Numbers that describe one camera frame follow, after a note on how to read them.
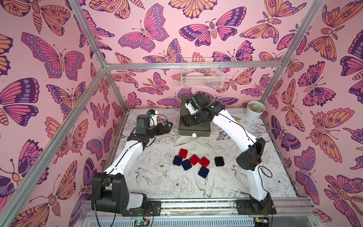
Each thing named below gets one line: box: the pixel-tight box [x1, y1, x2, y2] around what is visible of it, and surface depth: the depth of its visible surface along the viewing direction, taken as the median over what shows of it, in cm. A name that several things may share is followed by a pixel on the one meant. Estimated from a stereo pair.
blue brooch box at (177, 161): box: [172, 155, 183, 166], surface depth 92 cm
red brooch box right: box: [198, 156, 211, 168], surface depth 92 cm
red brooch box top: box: [178, 148, 188, 159], surface depth 95 cm
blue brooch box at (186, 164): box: [181, 158, 192, 171], surface depth 90 cm
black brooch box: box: [214, 156, 225, 167], surface depth 93 cm
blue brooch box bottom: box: [198, 166, 210, 179], surface depth 87 cm
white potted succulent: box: [245, 100, 266, 121], surface depth 108 cm
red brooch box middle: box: [189, 154, 200, 166], surface depth 92 cm
